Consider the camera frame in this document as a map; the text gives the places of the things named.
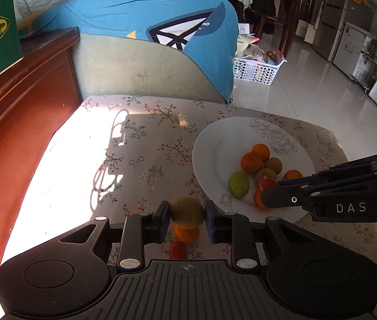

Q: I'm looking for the green lime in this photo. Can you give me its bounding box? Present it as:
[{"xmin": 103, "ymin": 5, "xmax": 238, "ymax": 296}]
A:
[{"xmin": 228, "ymin": 171, "xmax": 250, "ymax": 199}]

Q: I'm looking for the yellow lemon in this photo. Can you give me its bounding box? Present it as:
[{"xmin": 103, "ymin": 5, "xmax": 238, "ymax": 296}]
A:
[{"xmin": 170, "ymin": 197, "xmax": 205, "ymax": 230}]

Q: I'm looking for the orange mandarin front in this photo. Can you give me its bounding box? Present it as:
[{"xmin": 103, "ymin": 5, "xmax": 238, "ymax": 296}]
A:
[{"xmin": 254, "ymin": 189, "xmax": 269, "ymax": 210}]

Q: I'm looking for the dark red cherry tomato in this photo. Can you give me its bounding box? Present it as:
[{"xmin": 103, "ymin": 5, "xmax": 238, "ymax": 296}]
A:
[{"xmin": 169, "ymin": 241, "xmax": 188, "ymax": 260}]

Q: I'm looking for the orange mandarin on cloth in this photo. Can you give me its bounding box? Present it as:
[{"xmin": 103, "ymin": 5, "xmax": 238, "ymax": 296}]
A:
[{"xmin": 172, "ymin": 223, "xmax": 200, "ymax": 243}]

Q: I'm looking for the brown kiwi front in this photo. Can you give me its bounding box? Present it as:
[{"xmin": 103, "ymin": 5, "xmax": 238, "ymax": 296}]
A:
[{"xmin": 255, "ymin": 168, "xmax": 277, "ymax": 183}]

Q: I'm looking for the brown kiwi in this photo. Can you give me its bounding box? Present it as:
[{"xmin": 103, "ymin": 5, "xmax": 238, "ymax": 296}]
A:
[
  {"xmin": 255, "ymin": 168, "xmax": 277, "ymax": 183},
  {"xmin": 264, "ymin": 158, "xmax": 283, "ymax": 175}
]

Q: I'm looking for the orange mandarin on plate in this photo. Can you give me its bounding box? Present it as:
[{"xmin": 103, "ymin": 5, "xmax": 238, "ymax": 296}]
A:
[{"xmin": 240, "ymin": 153, "xmax": 263, "ymax": 175}]

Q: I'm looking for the brown kiwi rear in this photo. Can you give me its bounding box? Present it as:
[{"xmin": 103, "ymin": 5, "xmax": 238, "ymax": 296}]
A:
[{"xmin": 264, "ymin": 158, "xmax": 283, "ymax": 175}]

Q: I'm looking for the orange mandarin right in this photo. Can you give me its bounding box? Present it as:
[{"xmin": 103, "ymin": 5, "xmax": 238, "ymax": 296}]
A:
[{"xmin": 283, "ymin": 169, "xmax": 304, "ymax": 181}]

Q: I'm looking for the white floral plate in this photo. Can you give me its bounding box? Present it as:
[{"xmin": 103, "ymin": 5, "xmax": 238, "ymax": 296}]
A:
[{"xmin": 192, "ymin": 116, "xmax": 315, "ymax": 222}]

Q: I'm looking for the orange mandarin rear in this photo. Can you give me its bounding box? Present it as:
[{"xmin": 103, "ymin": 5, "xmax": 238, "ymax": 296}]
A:
[{"xmin": 251, "ymin": 144, "xmax": 270, "ymax": 163}]

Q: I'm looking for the white perforated plastic basket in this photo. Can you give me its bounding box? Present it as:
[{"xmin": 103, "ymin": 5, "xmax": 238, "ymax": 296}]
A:
[{"xmin": 233, "ymin": 58, "xmax": 287, "ymax": 86}]

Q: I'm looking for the red wooden side table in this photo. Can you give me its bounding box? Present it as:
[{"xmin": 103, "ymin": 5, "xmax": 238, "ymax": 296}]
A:
[{"xmin": 0, "ymin": 28, "xmax": 81, "ymax": 263}]

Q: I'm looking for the white refrigerator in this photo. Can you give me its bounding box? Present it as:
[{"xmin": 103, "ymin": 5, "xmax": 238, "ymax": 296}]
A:
[{"xmin": 313, "ymin": 0, "xmax": 377, "ymax": 77}]

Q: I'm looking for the wooden chair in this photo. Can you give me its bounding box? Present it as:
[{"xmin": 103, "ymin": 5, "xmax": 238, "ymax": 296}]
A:
[{"xmin": 254, "ymin": 0, "xmax": 303, "ymax": 57}]

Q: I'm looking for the blue printed pillow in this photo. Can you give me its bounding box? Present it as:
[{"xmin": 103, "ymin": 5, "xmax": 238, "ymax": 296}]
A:
[{"xmin": 18, "ymin": 0, "xmax": 238, "ymax": 101}]

